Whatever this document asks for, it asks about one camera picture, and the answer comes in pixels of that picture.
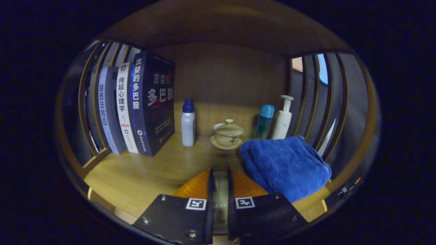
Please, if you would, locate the white stand pole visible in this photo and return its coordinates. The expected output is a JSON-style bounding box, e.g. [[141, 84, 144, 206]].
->
[[317, 118, 337, 157]]

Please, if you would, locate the teal bottle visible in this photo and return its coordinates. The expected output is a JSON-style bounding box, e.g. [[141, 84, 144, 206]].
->
[[255, 104, 275, 140]]

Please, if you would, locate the white book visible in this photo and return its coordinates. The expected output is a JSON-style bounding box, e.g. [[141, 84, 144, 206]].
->
[[116, 62, 139, 154]]

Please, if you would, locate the beige lidded teacup with saucer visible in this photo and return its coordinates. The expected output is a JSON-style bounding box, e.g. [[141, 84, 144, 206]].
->
[[210, 119, 244, 151]]

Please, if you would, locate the light blue book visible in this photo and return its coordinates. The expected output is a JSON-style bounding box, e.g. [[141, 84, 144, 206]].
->
[[98, 66, 127, 155]]

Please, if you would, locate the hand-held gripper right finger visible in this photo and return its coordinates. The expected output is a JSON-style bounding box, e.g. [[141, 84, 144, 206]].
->
[[227, 166, 309, 245]]

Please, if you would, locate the wooden cabinet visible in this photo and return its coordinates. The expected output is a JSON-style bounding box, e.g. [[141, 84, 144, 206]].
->
[[56, 0, 380, 235]]

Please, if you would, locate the beige cone-shaped item white base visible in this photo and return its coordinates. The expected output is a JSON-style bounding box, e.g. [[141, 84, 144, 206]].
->
[[213, 172, 229, 235]]

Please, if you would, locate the blue folded towel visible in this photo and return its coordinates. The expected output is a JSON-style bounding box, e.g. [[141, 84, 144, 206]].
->
[[240, 135, 332, 203]]

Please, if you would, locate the wooden countertop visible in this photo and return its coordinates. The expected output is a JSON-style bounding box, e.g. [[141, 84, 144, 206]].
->
[[83, 131, 332, 225]]

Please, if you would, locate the white pump bottle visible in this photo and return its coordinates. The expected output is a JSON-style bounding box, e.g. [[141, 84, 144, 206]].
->
[[271, 95, 294, 140]]

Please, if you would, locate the white bottle with blue cap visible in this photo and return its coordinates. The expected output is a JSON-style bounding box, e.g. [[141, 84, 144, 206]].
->
[[181, 99, 196, 147]]

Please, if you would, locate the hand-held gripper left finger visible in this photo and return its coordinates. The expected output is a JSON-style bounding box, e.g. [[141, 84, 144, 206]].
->
[[131, 167, 215, 245]]

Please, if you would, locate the dark equipment with orange tip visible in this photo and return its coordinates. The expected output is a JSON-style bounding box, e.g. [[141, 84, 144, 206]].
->
[[329, 176, 362, 201]]

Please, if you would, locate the dark navy book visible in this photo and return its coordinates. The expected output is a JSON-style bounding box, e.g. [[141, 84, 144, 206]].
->
[[129, 51, 176, 158]]

